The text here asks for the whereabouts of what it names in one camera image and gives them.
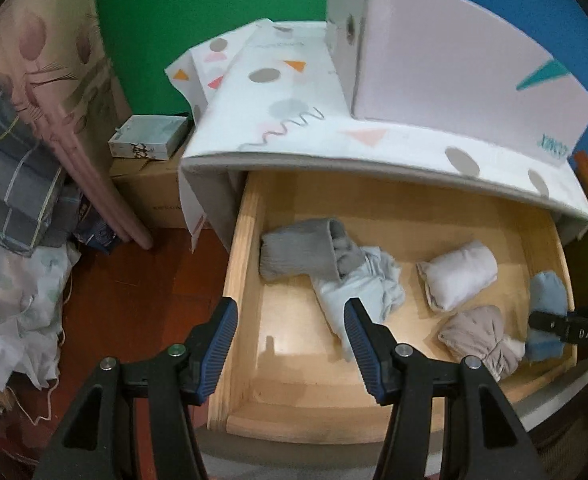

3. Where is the dark blue packet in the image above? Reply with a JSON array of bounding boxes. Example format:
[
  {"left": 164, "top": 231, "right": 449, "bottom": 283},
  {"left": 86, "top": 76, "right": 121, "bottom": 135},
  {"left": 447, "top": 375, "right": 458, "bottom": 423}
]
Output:
[{"left": 71, "top": 195, "right": 122, "bottom": 256}]

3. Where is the small patterned white box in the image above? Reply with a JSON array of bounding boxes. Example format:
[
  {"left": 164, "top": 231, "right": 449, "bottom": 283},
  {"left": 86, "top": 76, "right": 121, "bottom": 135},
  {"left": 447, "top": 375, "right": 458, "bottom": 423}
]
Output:
[{"left": 108, "top": 115, "right": 191, "bottom": 161}]

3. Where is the wooden drawer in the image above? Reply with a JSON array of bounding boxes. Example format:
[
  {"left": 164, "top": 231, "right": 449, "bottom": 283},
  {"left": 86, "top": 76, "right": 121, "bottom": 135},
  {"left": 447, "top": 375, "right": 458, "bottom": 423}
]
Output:
[{"left": 206, "top": 169, "right": 588, "bottom": 445}]

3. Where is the white sock bundle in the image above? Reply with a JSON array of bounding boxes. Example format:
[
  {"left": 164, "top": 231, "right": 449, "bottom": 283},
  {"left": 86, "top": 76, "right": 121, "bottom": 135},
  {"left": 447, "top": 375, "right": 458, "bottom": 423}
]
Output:
[{"left": 416, "top": 240, "right": 498, "bottom": 312}]

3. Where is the grey rolled sock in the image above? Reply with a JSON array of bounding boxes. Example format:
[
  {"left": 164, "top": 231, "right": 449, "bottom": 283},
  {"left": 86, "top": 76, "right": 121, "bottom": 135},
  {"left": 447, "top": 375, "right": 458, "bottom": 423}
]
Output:
[{"left": 260, "top": 217, "right": 367, "bottom": 283}]

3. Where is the brown cardboard box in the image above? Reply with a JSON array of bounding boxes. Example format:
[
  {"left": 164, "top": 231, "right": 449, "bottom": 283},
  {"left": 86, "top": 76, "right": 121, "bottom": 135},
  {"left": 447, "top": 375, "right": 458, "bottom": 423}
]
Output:
[{"left": 110, "top": 147, "right": 213, "bottom": 231}]

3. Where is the white crumpled bedding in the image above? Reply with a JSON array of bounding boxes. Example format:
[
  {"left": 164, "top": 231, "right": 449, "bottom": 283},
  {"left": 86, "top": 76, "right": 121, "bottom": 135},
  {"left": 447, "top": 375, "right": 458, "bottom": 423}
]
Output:
[{"left": 0, "top": 237, "right": 82, "bottom": 436}]

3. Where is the white patterned cover cloth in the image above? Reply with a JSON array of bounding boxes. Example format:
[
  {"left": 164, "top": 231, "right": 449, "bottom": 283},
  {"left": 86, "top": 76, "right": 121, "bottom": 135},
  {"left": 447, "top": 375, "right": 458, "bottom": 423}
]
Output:
[{"left": 165, "top": 19, "right": 588, "bottom": 253}]

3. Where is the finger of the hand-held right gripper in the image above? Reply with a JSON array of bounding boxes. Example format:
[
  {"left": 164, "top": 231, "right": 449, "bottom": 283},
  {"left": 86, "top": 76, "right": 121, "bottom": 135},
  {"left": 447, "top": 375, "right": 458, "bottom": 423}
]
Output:
[{"left": 528, "top": 310, "right": 572, "bottom": 333}]

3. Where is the taupe crumpled underwear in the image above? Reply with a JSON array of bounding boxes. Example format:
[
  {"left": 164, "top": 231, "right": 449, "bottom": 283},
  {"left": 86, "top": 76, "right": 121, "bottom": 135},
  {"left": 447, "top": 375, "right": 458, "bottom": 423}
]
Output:
[{"left": 438, "top": 305, "right": 524, "bottom": 382}]

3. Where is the pale grey shoe box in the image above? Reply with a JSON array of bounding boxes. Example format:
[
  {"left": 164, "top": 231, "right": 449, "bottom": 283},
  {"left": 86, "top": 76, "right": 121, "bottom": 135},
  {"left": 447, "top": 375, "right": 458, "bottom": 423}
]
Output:
[{"left": 324, "top": 0, "right": 588, "bottom": 166}]

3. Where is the grey dresser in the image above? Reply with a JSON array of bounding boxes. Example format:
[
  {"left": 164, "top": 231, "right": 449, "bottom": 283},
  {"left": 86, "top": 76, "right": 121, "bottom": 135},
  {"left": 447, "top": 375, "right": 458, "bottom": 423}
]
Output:
[{"left": 180, "top": 152, "right": 588, "bottom": 256}]

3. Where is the pink patterned mattress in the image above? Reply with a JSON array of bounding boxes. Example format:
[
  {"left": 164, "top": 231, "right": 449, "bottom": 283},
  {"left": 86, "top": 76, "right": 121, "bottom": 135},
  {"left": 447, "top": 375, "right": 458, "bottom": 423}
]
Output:
[{"left": 0, "top": 0, "right": 153, "bottom": 251}]

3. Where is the grey plaid bedding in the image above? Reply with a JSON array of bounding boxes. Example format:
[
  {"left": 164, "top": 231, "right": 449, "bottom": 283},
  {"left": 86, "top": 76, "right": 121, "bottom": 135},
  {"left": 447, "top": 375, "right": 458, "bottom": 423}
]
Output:
[{"left": 0, "top": 42, "right": 82, "bottom": 256}]

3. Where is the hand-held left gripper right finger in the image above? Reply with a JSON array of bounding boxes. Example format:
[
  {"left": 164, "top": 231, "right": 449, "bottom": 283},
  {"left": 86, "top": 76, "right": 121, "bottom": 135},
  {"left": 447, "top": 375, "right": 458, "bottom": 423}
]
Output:
[{"left": 343, "top": 297, "right": 549, "bottom": 480}]

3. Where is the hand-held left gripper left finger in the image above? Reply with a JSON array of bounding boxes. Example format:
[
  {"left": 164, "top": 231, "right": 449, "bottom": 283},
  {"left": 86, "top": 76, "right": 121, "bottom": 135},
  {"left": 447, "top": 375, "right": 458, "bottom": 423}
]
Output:
[{"left": 33, "top": 296, "right": 239, "bottom": 480}]

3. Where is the light blue underwear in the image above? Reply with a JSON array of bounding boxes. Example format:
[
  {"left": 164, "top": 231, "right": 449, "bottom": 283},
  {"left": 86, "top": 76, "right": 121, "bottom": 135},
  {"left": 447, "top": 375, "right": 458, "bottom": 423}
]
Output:
[{"left": 525, "top": 271, "right": 569, "bottom": 362}]

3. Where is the pale grey-blue underwear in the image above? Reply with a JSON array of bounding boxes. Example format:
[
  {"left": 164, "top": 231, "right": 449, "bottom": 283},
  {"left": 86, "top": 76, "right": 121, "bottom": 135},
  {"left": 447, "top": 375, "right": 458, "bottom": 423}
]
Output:
[{"left": 313, "top": 246, "right": 405, "bottom": 361}]

